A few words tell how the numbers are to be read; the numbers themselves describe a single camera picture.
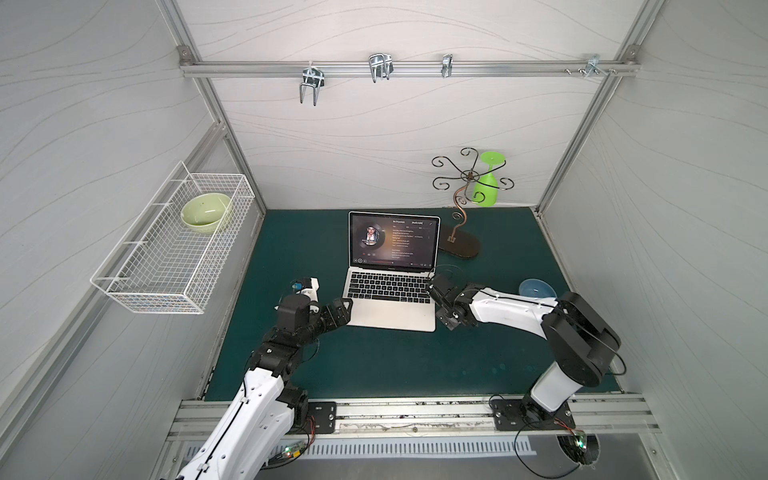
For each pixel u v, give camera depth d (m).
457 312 0.65
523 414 0.66
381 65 0.76
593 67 0.76
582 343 0.46
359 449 0.70
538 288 0.96
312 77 0.78
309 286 0.73
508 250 1.08
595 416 0.76
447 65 0.78
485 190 0.95
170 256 0.69
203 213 0.73
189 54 0.76
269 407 0.51
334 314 0.71
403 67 0.77
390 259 1.01
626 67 0.78
